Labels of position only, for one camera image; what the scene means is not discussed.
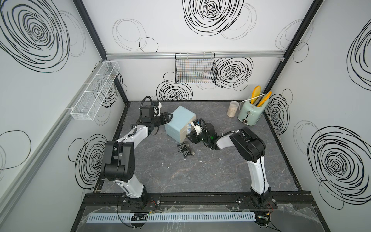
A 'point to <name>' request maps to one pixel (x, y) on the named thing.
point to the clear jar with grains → (234, 105)
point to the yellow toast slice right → (264, 99)
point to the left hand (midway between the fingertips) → (170, 116)
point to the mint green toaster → (250, 114)
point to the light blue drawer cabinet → (176, 128)
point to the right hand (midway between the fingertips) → (188, 134)
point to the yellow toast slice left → (256, 92)
